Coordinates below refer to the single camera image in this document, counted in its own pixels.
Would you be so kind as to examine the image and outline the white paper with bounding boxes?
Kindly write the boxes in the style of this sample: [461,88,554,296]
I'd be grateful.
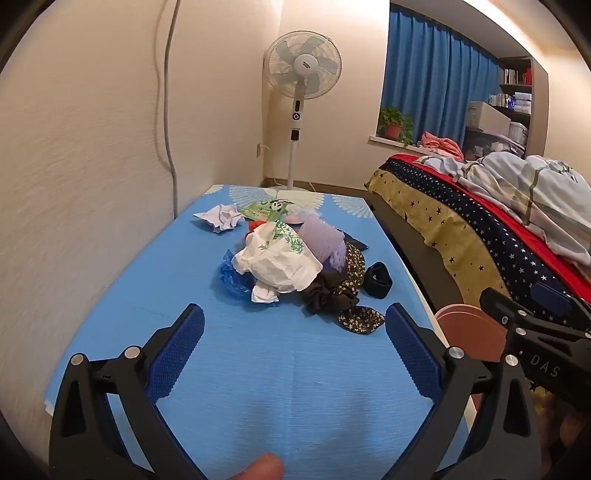
[193,204,244,232]

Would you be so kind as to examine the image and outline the white windowsill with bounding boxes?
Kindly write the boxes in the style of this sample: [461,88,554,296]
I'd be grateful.
[368,135,439,158]

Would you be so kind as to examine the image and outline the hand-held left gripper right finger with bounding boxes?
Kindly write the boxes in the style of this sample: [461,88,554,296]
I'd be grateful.
[385,302,541,480]

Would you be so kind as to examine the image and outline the pink plastic bin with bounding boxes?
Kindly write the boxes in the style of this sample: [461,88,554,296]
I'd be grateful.
[434,305,509,363]

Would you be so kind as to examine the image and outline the black fabric band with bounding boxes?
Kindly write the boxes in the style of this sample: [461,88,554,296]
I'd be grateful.
[362,261,394,299]

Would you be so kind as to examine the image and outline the person's right hand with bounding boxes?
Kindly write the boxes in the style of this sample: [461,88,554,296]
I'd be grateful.
[538,392,591,480]

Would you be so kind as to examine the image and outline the floral dark cloth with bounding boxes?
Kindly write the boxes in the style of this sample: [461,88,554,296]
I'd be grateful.
[336,241,386,336]

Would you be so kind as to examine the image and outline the blue curtain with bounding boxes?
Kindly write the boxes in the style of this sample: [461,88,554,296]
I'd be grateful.
[381,9,502,148]

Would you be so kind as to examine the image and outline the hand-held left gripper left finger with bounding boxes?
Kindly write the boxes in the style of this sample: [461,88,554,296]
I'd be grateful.
[48,303,206,480]

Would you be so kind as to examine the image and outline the grey wall cable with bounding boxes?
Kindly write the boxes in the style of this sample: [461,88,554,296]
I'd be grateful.
[154,0,181,217]

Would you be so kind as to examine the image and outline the grey bed frame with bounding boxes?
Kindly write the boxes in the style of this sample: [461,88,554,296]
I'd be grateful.
[369,189,490,319]

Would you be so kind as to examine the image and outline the stack of white packs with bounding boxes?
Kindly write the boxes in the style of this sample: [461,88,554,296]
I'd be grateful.
[488,92,532,112]

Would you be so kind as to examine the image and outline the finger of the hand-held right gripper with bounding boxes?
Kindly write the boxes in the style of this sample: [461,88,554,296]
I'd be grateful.
[530,281,591,330]
[479,287,532,333]

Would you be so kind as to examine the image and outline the person's left hand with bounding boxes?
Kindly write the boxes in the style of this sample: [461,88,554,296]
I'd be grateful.
[229,453,283,480]

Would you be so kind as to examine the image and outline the green panda packet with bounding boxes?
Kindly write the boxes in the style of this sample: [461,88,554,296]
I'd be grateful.
[237,198,296,223]

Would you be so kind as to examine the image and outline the blue tablecloth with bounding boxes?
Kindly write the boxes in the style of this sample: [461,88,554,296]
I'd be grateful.
[44,185,448,480]

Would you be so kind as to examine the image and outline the pink clothes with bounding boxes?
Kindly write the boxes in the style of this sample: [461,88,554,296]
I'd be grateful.
[418,131,465,160]

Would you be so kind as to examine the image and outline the translucent storage bin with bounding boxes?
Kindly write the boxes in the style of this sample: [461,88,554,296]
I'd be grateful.
[464,127,527,160]

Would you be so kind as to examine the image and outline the white standing fan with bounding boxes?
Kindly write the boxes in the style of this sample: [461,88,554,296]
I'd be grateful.
[259,30,343,193]

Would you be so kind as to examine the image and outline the dark brown cloth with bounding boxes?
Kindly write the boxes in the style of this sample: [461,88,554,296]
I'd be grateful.
[301,269,361,315]

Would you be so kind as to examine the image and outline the wooden shelf unit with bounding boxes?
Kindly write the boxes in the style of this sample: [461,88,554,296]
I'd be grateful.
[496,56,534,153]

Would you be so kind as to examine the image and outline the purple foam net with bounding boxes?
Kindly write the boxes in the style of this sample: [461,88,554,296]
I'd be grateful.
[297,216,348,274]

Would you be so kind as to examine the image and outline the beige storage box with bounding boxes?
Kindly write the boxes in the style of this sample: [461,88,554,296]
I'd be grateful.
[466,100,513,132]

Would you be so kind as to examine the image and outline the plaid quilt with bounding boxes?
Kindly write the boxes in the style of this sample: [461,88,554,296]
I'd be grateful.
[413,151,591,278]

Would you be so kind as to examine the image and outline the blue plastic bag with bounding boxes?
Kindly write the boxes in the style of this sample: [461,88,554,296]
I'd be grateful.
[218,249,280,306]

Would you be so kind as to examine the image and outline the potted green plant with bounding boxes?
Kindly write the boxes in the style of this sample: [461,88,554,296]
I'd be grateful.
[376,106,416,147]

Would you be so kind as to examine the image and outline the white bamboo-print plastic bag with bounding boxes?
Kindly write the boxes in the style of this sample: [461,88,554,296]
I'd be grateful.
[232,220,324,304]

